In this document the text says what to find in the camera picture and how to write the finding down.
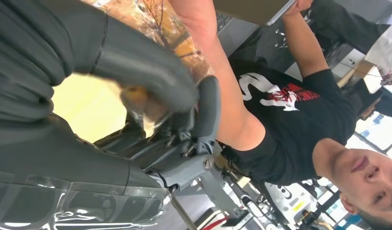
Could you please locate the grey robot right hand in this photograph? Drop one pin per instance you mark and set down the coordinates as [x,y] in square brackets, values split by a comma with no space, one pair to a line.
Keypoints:
[72,171]

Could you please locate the person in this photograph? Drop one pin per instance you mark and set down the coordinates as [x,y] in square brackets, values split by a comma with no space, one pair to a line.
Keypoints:
[342,25]
[294,127]

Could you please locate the grey laptop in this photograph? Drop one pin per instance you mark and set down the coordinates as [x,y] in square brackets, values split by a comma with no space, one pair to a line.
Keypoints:
[243,12]

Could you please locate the white shelf desk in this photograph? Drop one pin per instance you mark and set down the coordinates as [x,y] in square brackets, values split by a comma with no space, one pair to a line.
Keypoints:
[350,56]

